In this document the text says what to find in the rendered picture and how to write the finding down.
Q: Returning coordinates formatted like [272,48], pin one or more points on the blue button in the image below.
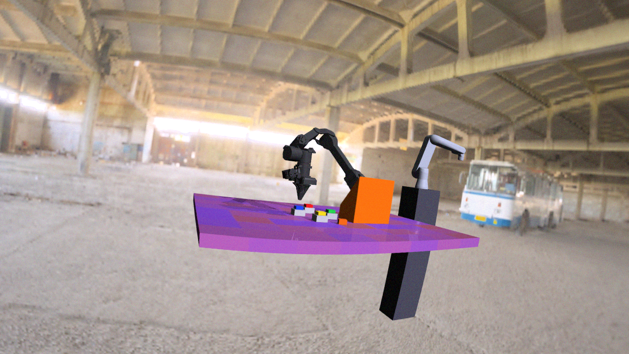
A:
[298,211]

